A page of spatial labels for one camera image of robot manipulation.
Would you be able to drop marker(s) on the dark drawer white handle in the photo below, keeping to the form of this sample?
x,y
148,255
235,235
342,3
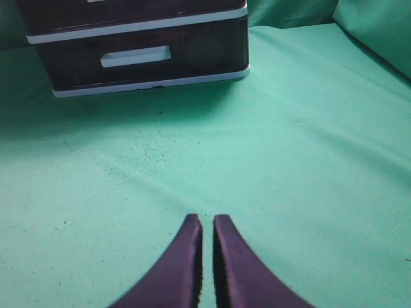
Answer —
x,y
53,16
186,51

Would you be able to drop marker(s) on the right gripper purple right finger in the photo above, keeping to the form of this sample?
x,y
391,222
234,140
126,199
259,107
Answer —
x,y
240,278

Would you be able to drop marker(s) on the right gripper purple left finger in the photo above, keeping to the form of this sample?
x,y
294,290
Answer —
x,y
175,280

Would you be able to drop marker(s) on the dark drawer cabinet white frame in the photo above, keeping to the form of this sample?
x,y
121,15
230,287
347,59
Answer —
x,y
141,26

